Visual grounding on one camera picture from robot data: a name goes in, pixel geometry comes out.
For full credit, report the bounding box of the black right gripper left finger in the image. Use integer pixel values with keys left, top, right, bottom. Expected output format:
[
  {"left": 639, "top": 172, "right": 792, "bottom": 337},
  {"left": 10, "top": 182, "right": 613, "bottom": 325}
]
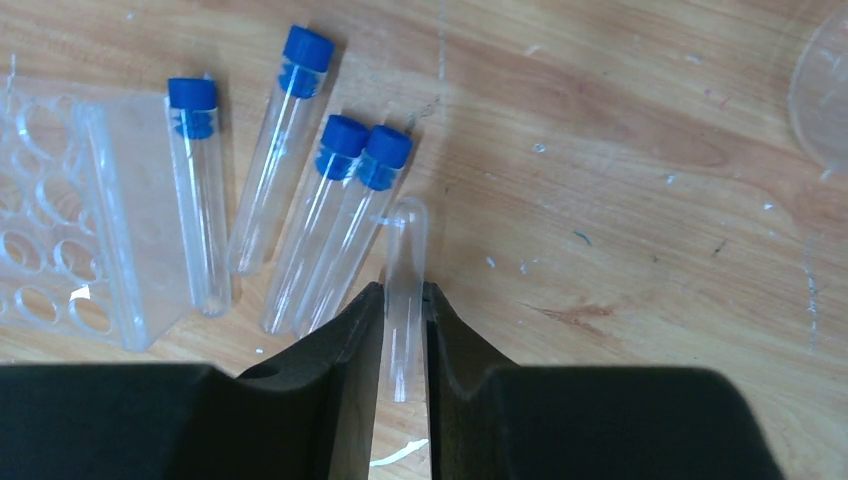
[{"left": 1, "top": 283, "right": 384, "bottom": 479}]

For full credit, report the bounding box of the clear test tube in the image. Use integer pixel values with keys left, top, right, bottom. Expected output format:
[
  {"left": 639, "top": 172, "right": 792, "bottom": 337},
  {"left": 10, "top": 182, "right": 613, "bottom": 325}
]
[{"left": 380, "top": 197, "right": 429, "bottom": 403}]

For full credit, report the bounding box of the blue capped tube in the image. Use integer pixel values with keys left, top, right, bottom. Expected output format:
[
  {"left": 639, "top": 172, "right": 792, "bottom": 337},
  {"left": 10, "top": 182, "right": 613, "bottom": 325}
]
[
  {"left": 227, "top": 25, "right": 335, "bottom": 276},
  {"left": 295, "top": 125, "right": 413, "bottom": 339},
  {"left": 166, "top": 77, "right": 232, "bottom": 317},
  {"left": 260, "top": 115, "right": 369, "bottom": 335}
]

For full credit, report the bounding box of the clear acrylic tube rack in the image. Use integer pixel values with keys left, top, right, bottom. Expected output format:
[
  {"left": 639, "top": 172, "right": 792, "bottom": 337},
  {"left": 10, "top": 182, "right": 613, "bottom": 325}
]
[{"left": 1, "top": 74, "right": 193, "bottom": 351}]

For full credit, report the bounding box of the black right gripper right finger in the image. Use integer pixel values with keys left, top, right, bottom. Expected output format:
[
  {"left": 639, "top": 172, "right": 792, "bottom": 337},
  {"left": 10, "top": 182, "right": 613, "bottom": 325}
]
[{"left": 423, "top": 283, "right": 782, "bottom": 479}]

